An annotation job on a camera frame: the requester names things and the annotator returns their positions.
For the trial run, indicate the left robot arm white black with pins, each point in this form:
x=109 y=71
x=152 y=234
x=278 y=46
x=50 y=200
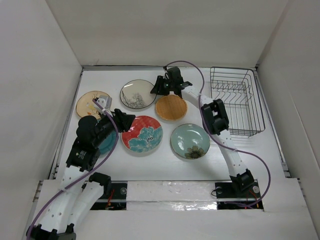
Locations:
x=81 y=185

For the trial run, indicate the beige plate with bird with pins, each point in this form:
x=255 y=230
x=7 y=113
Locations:
x=85 y=105

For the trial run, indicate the white foam front bar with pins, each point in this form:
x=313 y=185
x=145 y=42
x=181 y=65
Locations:
x=170 y=196

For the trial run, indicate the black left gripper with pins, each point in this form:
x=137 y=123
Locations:
x=122 y=120

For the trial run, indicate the grey plate with tree branches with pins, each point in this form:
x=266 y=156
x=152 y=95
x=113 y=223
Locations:
x=136 y=94

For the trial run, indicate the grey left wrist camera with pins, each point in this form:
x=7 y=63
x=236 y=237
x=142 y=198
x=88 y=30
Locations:
x=102 y=102

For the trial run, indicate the black wire dish rack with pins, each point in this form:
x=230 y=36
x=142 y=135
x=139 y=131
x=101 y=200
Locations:
x=238 y=89

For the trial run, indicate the dark teal scalloped plate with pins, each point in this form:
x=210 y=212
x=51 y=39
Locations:
x=110 y=136

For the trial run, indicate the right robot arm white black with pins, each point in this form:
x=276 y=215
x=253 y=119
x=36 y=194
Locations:
x=215 y=122

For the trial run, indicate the light green plate with flower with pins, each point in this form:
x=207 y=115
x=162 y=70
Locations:
x=190 y=141

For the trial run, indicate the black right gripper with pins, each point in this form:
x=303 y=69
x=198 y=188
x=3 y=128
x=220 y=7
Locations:
x=157 y=88

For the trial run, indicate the red plate with teal flower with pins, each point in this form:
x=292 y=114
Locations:
x=144 y=135

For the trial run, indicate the orange woven plate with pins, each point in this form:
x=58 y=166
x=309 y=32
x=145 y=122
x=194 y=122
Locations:
x=171 y=107

